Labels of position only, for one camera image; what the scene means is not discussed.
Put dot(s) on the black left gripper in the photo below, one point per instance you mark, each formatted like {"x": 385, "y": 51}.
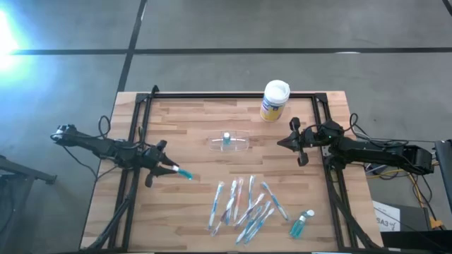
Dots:
{"x": 153, "y": 158}

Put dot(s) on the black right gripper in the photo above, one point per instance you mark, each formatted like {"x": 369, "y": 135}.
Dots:
{"x": 310, "y": 137}

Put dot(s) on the small teal mouthwash bottle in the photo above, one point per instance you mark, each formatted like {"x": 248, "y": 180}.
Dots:
{"x": 296, "y": 230}
{"x": 226, "y": 138}
{"x": 310, "y": 213}
{"x": 185, "y": 173}

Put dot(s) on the clear plastic organizer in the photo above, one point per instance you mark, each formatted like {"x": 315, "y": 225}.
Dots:
{"x": 240, "y": 141}

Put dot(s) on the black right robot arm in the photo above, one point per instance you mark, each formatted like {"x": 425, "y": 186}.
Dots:
{"x": 374, "y": 150}

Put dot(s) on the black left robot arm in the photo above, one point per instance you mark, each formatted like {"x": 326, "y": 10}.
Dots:
{"x": 102, "y": 146}

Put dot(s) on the yellow white wipes canister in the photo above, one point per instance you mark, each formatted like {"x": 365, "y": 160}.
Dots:
{"x": 273, "y": 106}

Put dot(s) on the white printed sign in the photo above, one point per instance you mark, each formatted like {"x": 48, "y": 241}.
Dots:
{"x": 386, "y": 211}

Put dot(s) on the black metal stand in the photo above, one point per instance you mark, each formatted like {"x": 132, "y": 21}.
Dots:
{"x": 35, "y": 174}

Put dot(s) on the grey box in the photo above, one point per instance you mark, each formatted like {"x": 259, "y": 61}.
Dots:
{"x": 415, "y": 217}

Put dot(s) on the black panel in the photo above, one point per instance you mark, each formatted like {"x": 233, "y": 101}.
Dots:
{"x": 445, "y": 169}

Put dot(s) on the black box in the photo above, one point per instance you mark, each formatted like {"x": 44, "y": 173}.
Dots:
{"x": 416, "y": 243}

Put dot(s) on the black aluminium table frame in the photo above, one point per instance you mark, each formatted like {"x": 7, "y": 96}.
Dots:
{"x": 229, "y": 95}

